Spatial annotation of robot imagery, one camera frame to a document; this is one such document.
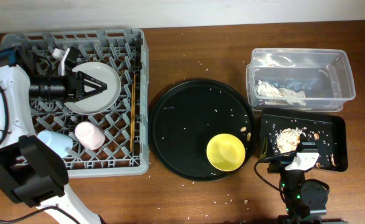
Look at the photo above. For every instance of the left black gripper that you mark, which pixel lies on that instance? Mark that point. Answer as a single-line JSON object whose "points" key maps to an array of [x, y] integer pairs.
{"points": [[72, 77]]}

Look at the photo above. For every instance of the grey round plate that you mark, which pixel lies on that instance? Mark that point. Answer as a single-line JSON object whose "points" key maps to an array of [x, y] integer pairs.
{"points": [[102, 101]]}

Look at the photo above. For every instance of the pink plastic cup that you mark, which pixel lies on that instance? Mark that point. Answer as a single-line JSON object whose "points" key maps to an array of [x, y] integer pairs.
{"points": [[89, 135]]}

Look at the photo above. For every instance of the wooden chopstick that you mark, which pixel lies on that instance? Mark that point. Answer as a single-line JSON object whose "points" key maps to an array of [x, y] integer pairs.
{"points": [[133, 107]]}

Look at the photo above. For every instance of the blue plastic cup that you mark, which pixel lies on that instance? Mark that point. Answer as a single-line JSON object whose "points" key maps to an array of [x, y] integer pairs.
{"points": [[61, 144]]}

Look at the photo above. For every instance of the yellow bowl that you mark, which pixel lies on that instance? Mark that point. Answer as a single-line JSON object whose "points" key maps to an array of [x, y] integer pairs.
{"points": [[225, 152]]}

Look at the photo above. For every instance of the white napkin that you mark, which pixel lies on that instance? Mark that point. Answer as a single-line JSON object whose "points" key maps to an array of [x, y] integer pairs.
{"points": [[265, 89]]}

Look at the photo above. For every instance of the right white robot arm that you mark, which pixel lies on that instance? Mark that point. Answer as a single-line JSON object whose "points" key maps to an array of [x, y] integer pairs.
{"points": [[305, 199]]}

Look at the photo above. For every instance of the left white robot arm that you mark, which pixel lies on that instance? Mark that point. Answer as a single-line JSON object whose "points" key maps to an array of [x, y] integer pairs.
{"points": [[30, 171]]}

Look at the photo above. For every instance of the grey plastic dishwasher rack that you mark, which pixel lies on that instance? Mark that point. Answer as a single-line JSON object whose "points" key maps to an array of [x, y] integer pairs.
{"points": [[126, 51]]}

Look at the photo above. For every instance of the round black tray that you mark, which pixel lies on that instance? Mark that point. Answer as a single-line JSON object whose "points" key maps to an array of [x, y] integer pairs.
{"points": [[188, 116]]}

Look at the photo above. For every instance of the peanut on tray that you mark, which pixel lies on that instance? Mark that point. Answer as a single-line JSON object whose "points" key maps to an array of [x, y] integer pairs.
{"points": [[243, 129], [248, 136]]}

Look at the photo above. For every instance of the clear plastic bin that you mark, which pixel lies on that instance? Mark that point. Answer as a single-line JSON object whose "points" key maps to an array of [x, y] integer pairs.
{"points": [[324, 75]]}

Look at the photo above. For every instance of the black rectangular bin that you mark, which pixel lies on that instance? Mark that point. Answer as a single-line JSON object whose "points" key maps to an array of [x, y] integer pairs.
{"points": [[326, 132]]}

